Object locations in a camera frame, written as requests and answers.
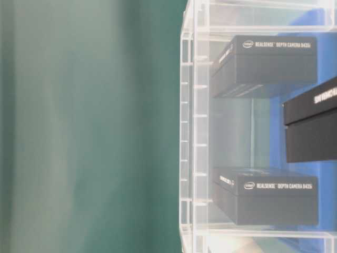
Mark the black realsense box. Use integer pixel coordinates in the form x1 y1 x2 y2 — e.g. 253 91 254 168
210 35 318 99
283 77 336 163
210 167 319 226

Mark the clear plastic storage case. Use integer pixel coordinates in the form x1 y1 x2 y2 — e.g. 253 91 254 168
179 1 336 252

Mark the blue cloth liner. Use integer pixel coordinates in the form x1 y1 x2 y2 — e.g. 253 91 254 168
268 7 337 253

